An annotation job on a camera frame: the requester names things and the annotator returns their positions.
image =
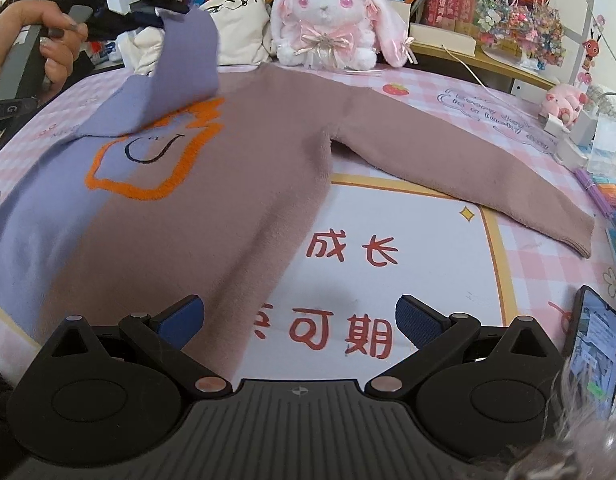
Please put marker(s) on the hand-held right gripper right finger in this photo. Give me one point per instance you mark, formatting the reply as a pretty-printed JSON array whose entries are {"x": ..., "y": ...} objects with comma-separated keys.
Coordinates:
[{"x": 418, "y": 320}]

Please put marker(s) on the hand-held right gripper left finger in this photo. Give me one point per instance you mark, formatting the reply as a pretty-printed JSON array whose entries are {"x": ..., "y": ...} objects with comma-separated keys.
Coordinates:
[{"x": 180, "y": 322}]

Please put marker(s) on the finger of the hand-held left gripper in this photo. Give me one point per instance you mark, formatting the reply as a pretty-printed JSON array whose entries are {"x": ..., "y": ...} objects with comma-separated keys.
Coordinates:
[{"x": 160, "y": 10}]

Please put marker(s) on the purple and mauve sweater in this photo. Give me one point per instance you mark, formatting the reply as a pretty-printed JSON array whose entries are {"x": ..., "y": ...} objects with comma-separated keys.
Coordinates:
[{"x": 187, "y": 220}]

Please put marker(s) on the person's left hand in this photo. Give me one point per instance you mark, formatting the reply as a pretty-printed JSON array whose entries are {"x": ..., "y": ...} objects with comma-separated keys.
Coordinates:
[{"x": 22, "y": 15}]

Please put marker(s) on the cream canvas bag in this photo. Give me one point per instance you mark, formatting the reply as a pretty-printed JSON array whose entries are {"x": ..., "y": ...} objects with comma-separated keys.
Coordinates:
[{"x": 237, "y": 25}]

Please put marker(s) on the pink checked printed desk mat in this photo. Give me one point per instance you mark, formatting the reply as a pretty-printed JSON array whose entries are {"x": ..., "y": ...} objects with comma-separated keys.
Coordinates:
[{"x": 413, "y": 220}]

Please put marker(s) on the white pink bunny plush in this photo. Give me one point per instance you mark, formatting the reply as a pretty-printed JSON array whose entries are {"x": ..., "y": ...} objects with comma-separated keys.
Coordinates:
[{"x": 328, "y": 15}]

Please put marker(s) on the black smartphone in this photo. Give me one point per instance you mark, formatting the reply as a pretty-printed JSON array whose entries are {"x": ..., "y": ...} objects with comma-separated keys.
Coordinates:
[{"x": 595, "y": 350}]

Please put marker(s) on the bundle of pastel sticks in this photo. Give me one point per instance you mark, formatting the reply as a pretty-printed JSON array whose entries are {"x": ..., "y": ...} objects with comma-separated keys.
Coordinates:
[{"x": 600, "y": 192}]

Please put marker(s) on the white charger plug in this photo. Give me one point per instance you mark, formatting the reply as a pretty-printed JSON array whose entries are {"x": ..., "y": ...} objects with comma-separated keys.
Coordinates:
[{"x": 553, "y": 124}]

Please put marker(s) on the white plastic boxes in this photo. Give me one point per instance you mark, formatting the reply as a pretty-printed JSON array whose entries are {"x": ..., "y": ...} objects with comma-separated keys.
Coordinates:
[{"x": 593, "y": 140}]

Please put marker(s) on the pink pig plush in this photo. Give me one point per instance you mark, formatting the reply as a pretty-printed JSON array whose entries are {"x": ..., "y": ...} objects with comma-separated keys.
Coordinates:
[{"x": 563, "y": 102}]

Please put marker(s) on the wooden bookshelf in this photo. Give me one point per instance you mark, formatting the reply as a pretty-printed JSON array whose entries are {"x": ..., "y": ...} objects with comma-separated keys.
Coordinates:
[{"x": 488, "y": 62}]

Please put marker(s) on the thick cream book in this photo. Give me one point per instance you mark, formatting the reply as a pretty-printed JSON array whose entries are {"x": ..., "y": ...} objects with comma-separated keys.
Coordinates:
[{"x": 443, "y": 40}]

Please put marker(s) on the red boxed books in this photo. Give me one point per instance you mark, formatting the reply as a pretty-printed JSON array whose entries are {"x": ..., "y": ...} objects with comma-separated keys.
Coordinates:
[{"x": 453, "y": 0}]

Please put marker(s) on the colourful bead flower ornament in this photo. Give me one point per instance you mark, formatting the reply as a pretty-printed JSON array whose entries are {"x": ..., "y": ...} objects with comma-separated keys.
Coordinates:
[{"x": 518, "y": 25}]

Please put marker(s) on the red cartoon wall sticker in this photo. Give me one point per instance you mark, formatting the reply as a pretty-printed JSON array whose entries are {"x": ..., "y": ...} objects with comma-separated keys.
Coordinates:
[{"x": 590, "y": 50}]

